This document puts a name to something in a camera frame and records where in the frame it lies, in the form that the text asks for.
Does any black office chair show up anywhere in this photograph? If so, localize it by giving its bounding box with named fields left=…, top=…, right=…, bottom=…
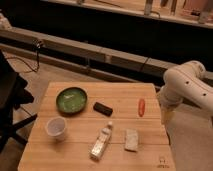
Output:
left=0, top=50, right=37, bottom=153

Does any black cable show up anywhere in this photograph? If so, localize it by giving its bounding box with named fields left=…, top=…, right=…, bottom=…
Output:
left=4, top=39, right=44, bottom=74

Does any green ceramic bowl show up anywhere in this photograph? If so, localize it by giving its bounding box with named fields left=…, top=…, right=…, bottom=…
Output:
left=56, top=87, right=87, bottom=114

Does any black rectangular block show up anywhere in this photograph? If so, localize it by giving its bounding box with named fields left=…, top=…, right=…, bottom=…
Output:
left=93, top=102, right=113, bottom=116

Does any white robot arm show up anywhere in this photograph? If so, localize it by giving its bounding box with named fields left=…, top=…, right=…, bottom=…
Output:
left=157, top=61, right=213, bottom=125

